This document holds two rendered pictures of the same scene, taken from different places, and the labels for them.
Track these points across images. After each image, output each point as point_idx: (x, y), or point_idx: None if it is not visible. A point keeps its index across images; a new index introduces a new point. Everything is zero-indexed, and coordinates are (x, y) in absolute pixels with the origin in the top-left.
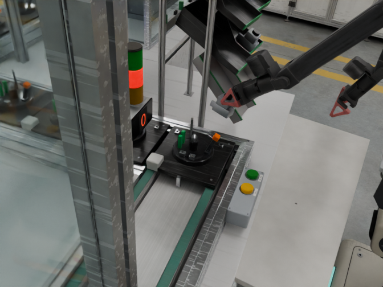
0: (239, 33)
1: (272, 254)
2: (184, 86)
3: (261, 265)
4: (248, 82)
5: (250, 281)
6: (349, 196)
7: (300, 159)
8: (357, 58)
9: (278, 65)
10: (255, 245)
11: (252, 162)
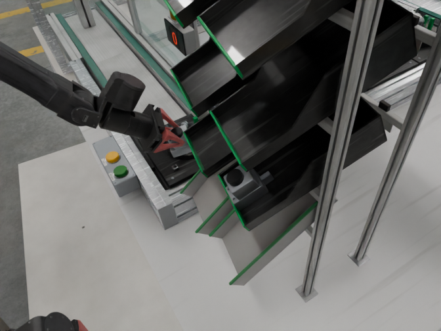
0: (267, 171)
1: (72, 171)
2: (387, 265)
3: (74, 159)
4: (142, 113)
5: (74, 147)
6: (33, 289)
7: (119, 291)
8: (33, 327)
9: (101, 104)
10: (89, 167)
11: (162, 231)
